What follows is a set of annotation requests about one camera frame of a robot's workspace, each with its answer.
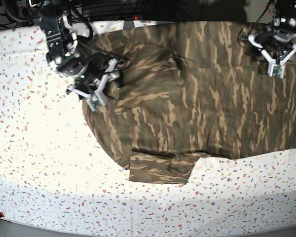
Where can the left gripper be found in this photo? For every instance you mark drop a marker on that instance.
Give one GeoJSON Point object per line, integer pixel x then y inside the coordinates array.
{"type": "Point", "coordinates": [277, 42]}

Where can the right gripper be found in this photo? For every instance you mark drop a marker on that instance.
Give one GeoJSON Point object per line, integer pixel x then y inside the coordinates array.
{"type": "Point", "coordinates": [91, 74]}

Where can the camouflage T-shirt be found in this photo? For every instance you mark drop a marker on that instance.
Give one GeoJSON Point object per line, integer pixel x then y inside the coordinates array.
{"type": "Point", "coordinates": [191, 91]}

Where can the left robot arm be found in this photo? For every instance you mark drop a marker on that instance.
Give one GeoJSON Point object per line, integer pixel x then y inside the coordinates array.
{"type": "Point", "coordinates": [283, 19]}

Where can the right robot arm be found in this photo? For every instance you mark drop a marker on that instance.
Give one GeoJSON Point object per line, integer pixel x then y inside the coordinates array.
{"type": "Point", "coordinates": [67, 33]}

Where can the terrazzo patterned table cloth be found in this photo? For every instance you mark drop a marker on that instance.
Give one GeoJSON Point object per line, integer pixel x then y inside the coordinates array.
{"type": "Point", "coordinates": [55, 176]}

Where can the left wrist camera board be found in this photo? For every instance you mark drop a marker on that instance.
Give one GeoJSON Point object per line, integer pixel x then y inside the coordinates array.
{"type": "Point", "coordinates": [276, 70]}

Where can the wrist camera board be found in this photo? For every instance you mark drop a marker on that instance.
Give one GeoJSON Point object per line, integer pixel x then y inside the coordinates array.
{"type": "Point", "coordinates": [96, 102]}
{"type": "Point", "coordinates": [276, 70]}

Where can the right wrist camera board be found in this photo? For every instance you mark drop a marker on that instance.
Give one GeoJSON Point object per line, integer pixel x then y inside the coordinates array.
{"type": "Point", "coordinates": [96, 102]}

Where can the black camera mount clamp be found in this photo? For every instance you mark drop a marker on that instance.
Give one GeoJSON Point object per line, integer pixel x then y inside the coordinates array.
{"type": "Point", "coordinates": [128, 24]}

